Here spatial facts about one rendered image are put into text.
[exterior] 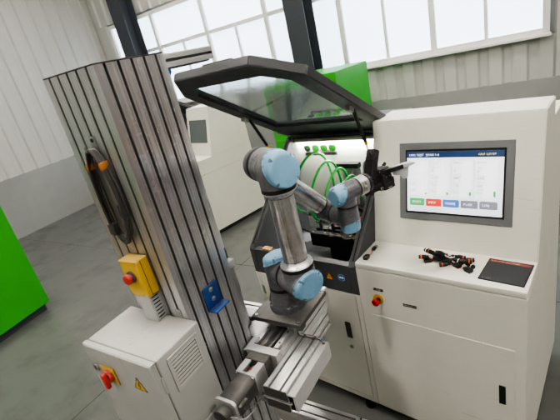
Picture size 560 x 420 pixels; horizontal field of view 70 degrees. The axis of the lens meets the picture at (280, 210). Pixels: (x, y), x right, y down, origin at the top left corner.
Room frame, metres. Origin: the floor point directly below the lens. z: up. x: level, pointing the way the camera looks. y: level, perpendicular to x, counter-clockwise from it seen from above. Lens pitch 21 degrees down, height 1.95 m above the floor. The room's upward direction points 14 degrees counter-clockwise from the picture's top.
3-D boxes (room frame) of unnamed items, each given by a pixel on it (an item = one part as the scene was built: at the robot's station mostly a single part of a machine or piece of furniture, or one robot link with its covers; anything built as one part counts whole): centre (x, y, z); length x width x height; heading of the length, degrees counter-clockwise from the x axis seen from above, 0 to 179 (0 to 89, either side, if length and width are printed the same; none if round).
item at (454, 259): (1.43, -0.64, 1.01); 0.23 x 0.11 x 0.06; 46
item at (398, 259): (1.46, -0.61, 0.96); 0.70 x 0.22 x 0.03; 46
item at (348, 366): (1.86, -0.03, 0.44); 0.65 x 0.02 x 0.68; 46
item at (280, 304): (1.34, 0.05, 1.09); 0.15 x 0.15 x 0.10
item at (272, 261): (1.33, 0.05, 1.20); 0.13 x 0.12 x 0.14; 28
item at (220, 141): (5.34, 1.01, 1.00); 1.30 x 1.09 x 1.99; 40
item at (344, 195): (1.34, -0.24, 1.43); 0.11 x 0.08 x 0.09; 118
